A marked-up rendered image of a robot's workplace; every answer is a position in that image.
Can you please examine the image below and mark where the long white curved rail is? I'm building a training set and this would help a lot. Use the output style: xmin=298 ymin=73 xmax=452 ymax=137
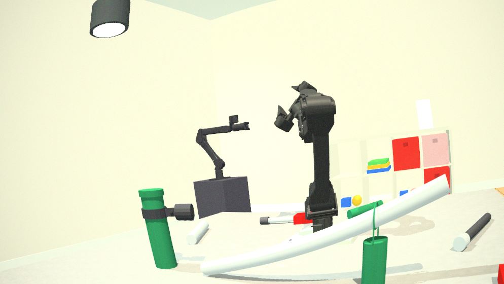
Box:
xmin=200 ymin=174 xmax=451 ymax=275

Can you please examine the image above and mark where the white cylinder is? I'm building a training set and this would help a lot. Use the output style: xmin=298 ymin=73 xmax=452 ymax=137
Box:
xmin=186 ymin=220 xmax=209 ymax=245

